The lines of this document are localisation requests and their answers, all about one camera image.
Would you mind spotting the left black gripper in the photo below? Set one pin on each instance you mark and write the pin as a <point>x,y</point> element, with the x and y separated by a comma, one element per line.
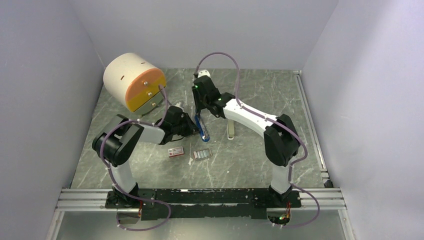
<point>191,128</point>

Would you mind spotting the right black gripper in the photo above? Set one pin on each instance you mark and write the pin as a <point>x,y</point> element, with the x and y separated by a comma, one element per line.
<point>197,105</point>

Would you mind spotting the blue black stapler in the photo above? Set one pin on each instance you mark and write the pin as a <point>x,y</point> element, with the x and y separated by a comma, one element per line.
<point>204,135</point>

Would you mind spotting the red staples box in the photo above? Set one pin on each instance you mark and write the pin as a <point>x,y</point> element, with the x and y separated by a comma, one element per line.
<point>176,151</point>

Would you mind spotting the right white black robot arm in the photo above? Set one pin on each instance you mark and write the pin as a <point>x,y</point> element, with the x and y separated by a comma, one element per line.
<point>278,132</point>

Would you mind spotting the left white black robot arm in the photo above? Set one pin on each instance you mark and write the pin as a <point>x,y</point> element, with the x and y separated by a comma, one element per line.
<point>118,139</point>

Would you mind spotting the round white orange drawer box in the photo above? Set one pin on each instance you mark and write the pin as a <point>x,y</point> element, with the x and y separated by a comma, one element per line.
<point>135,83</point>

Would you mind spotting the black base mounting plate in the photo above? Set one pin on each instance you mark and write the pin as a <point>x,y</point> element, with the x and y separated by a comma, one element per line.
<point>151,209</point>

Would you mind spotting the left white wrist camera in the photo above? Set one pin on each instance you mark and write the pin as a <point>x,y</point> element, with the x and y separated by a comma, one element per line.
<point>181,105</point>

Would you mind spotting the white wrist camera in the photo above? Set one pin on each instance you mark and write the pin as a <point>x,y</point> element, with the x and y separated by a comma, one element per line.
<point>181,105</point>
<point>203,72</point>

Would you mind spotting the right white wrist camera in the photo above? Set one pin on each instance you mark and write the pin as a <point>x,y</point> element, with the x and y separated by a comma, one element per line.
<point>203,72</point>

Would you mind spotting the right side aluminium rail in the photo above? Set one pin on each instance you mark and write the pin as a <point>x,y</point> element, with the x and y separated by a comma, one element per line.
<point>325,178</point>

